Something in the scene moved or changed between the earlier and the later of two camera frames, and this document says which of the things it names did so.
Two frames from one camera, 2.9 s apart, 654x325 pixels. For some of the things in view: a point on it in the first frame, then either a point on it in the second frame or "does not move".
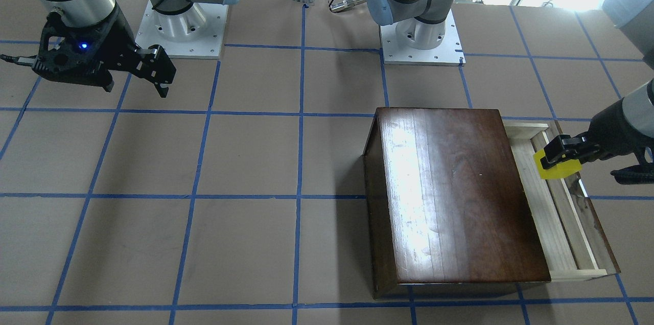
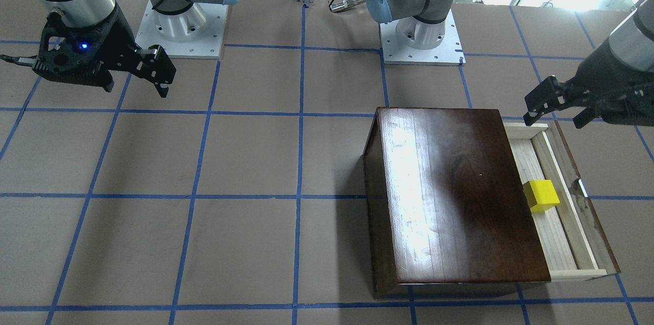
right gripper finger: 162,89 does not move
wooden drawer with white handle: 573,242 does not move
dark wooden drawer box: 448,212 does not move
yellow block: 561,170 -> 541,195
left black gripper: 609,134 -> 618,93
